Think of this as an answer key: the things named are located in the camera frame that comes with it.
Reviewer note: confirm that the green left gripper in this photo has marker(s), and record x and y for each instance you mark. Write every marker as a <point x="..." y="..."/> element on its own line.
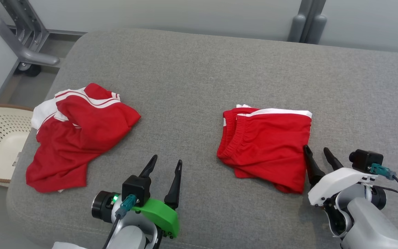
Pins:
<point x="162" y="216"/>

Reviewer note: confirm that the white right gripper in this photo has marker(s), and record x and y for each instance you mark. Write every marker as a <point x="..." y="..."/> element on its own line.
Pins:
<point x="337" y="183"/>

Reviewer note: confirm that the red shorts with white stripe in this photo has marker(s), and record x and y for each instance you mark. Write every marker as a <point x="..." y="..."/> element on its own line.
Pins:
<point x="268" y="145"/>

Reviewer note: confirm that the red T-shirt with white sleeves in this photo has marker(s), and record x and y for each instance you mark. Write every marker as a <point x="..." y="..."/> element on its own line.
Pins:
<point x="78" y="138"/>

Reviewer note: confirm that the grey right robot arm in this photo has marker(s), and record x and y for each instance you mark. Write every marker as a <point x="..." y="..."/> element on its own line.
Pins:
<point x="371" y="221"/>

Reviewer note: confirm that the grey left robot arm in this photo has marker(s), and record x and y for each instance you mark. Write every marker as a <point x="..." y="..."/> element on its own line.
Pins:
<point x="130" y="238"/>

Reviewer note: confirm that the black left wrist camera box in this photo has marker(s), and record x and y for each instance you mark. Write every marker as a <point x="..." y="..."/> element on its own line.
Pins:
<point x="136" y="188"/>

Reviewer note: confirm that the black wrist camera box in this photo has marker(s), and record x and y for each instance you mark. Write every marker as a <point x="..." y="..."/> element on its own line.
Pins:
<point x="366" y="159"/>
<point x="136" y="188"/>

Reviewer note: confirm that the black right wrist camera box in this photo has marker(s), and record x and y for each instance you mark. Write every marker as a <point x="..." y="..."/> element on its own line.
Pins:
<point x="366" y="159"/>

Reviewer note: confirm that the grey metal post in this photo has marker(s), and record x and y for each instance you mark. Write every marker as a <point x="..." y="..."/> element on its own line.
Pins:
<point x="308" y="24"/>

